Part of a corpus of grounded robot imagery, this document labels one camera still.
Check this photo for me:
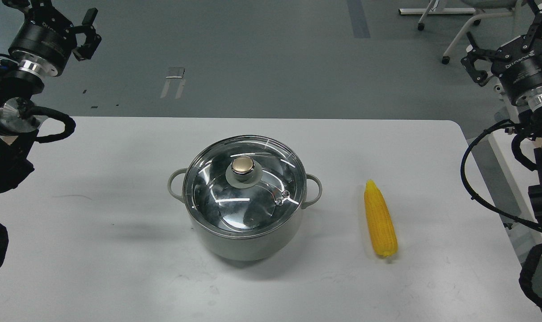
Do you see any yellow corn cob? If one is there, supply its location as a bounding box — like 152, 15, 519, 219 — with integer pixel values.
364, 180, 398, 258

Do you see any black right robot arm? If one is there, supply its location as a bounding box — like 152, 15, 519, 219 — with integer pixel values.
460, 0, 542, 233

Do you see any white office chair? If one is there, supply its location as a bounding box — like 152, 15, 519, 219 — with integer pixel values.
441, 0, 533, 65

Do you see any white side table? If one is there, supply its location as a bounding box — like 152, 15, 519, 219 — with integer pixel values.
488, 130, 542, 262

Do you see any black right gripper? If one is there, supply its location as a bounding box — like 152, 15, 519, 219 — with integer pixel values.
461, 0, 542, 106

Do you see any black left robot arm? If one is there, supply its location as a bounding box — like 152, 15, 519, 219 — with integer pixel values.
0, 0, 102, 194

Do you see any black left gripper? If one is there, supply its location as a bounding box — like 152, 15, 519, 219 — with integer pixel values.
2, 0, 102, 77

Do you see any white rolling stand base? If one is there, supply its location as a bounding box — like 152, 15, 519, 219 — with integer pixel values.
398, 0, 477, 31

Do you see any glass pot lid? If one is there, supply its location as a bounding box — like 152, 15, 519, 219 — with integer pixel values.
181, 135, 307, 237

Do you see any grey steel cooking pot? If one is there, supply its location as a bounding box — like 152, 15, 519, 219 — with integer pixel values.
167, 135, 323, 262

